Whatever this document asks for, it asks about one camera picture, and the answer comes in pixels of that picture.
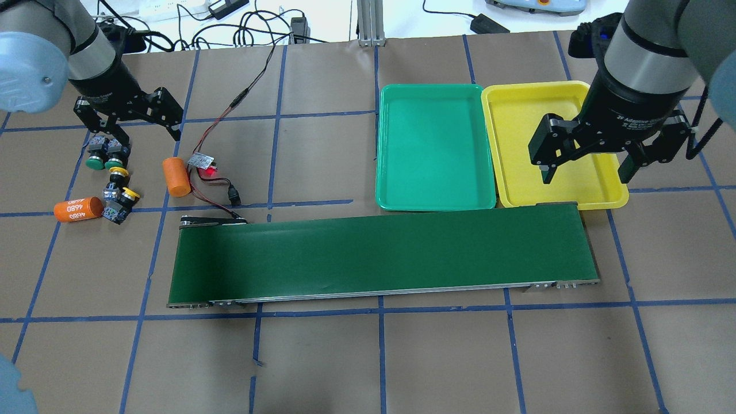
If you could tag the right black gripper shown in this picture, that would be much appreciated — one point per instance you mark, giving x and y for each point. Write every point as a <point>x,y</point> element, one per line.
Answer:
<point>624,108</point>

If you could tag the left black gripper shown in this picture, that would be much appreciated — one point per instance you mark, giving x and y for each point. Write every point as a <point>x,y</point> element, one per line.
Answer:
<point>105,85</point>

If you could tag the plain orange cylinder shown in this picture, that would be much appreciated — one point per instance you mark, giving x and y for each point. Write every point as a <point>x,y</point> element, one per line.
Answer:
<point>175,174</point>

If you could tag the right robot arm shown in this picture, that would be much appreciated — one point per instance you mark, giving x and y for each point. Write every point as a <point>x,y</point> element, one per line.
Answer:
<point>647,58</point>

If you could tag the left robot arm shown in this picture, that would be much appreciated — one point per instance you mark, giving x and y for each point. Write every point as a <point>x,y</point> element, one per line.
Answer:
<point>47,44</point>

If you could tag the green push button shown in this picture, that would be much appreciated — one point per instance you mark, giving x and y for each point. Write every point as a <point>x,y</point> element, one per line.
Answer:
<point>97,152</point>
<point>117,154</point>

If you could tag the yellow push button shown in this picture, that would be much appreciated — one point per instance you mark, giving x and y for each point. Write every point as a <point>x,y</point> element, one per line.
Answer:
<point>118,209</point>
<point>118,179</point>

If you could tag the small controller circuit board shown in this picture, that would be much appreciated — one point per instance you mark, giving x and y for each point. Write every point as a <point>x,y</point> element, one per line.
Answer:
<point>201,160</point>

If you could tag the yellow tray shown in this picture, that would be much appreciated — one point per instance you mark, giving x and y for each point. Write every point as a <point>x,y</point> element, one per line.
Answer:
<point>525,124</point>

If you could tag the orange cylinder labelled 4680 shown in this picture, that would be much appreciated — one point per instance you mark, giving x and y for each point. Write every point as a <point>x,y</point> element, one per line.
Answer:
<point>80,209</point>

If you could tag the white power strip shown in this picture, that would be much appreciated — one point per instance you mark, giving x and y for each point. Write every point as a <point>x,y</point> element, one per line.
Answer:
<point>164,10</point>

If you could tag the green conveyor belt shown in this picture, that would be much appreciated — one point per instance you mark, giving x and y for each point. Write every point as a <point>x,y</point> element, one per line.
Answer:
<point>225,261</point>

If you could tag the black power adapter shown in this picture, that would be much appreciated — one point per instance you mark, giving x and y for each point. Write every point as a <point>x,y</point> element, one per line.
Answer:
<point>482,24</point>

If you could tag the green tray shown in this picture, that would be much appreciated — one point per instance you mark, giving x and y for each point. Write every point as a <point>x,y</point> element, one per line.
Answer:
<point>433,149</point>

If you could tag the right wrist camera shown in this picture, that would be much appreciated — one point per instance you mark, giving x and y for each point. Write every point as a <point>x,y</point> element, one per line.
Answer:
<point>591,39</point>

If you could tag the aluminium frame post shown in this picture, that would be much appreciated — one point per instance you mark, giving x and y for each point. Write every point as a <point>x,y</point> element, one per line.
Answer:
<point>370,23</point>

